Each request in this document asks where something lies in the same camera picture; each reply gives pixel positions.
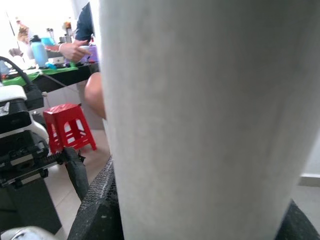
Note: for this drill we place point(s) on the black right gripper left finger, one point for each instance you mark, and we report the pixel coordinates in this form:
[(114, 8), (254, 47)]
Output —
[(100, 212)]

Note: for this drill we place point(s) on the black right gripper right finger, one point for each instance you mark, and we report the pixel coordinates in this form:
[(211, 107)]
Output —
[(302, 230)]

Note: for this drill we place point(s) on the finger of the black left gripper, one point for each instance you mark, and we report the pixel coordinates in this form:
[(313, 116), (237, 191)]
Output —
[(76, 172)]

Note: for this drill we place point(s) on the white plastic table leg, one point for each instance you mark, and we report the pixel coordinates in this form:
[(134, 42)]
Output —
[(200, 112)]

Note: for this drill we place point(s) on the person hand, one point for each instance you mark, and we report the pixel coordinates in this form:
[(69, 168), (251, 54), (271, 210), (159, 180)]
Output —
[(73, 51)]

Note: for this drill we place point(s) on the red plastic stool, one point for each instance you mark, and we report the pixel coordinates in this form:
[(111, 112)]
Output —
[(65, 112)]

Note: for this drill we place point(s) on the green desk mat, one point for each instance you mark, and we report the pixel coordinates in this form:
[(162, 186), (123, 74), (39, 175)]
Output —
[(15, 80)]

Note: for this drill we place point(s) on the person bare leg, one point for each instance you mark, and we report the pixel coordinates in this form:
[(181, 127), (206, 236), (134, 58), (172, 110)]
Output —
[(96, 95)]

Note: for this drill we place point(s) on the black desk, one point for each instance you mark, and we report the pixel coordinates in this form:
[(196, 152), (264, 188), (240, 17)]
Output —
[(67, 77)]

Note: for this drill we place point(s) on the light blue water bottle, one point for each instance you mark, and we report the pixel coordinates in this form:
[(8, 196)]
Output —
[(40, 55)]

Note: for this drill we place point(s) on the teal container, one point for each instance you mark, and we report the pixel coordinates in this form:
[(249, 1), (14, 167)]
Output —
[(46, 41)]

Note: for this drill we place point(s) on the purple box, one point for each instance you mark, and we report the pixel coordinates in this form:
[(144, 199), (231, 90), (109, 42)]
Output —
[(93, 53)]

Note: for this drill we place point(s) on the person dark blue shirt torso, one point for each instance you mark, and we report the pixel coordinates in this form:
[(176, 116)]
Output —
[(85, 25)]

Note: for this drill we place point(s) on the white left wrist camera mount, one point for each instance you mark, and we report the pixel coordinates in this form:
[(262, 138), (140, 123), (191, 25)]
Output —
[(12, 92)]

